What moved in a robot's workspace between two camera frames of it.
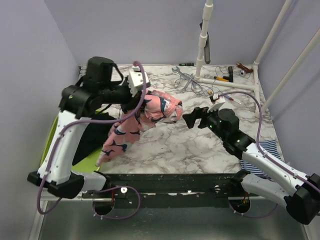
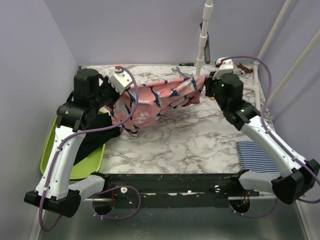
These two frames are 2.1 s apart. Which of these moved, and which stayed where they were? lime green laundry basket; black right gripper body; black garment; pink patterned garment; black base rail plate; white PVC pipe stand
Moved: black right gripper body; pink patterned garment
Stayed: lime green laundry basket; black base rail plate; black garment; white PVC pipe stand
